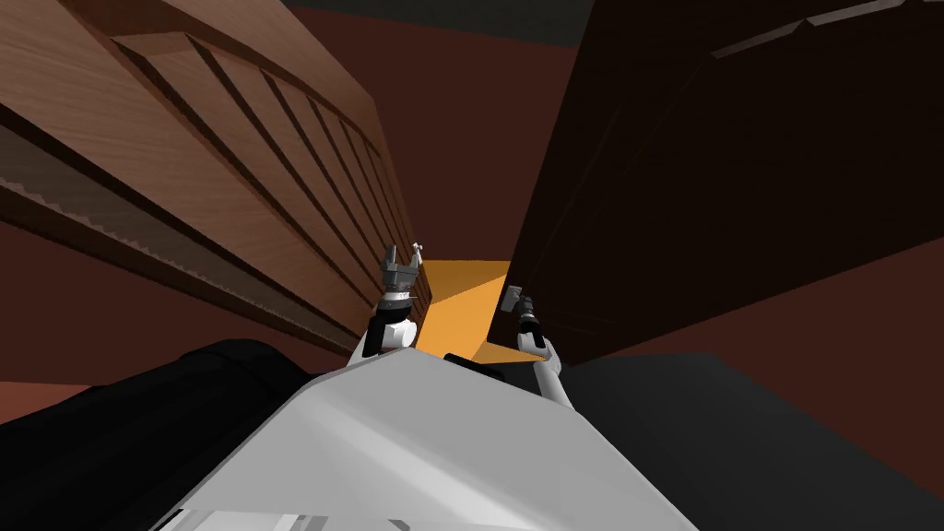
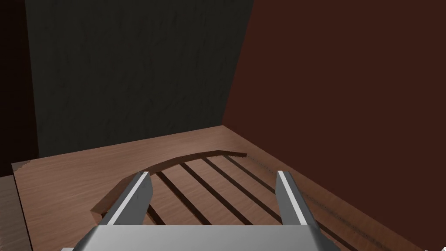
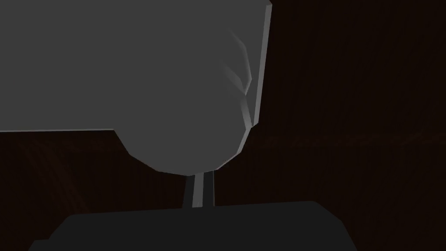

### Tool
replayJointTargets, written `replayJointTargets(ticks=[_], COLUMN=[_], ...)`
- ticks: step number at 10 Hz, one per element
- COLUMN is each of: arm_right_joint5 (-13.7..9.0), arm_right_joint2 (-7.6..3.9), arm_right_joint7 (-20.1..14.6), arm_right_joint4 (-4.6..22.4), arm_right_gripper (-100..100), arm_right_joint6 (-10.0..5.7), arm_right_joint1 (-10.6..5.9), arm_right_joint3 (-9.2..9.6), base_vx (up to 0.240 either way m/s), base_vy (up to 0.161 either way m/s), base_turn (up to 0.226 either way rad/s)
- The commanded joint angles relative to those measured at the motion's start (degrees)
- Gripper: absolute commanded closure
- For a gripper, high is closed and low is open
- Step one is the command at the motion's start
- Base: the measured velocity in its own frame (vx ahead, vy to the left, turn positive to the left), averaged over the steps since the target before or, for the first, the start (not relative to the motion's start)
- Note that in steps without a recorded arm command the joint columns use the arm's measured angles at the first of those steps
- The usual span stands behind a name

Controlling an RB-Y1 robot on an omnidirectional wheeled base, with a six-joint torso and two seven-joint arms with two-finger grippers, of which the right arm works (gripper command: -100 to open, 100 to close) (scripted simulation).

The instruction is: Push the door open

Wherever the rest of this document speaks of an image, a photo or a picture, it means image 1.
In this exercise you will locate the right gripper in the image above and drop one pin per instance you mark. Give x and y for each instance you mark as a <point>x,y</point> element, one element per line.
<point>518,302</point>

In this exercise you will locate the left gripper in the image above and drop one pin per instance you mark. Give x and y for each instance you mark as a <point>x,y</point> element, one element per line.
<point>399,281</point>

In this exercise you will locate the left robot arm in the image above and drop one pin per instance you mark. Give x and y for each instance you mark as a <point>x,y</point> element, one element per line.
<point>147,428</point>

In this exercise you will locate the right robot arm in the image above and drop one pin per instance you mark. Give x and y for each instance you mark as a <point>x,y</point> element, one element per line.
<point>737,442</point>

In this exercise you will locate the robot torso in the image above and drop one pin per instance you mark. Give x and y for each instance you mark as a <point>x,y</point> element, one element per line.
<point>435,442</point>

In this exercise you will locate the dark brown wooden cupboard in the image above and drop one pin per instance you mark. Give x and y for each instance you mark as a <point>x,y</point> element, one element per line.
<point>723,169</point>

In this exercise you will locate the brown wooden slatted cabinet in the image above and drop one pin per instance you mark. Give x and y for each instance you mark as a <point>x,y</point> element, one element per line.
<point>184,147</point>

